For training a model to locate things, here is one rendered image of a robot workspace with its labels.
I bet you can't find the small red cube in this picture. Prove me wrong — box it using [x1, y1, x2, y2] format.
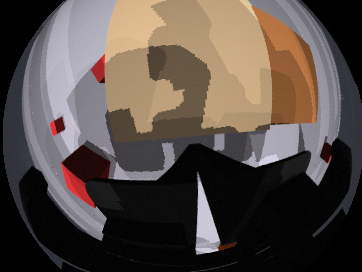
[49, 116, 65, 135]
[90, 53, 105, 83]

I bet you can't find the red square block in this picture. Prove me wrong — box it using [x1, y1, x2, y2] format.
[321, 143, 331, 163]
[61, 145, 110, 208]

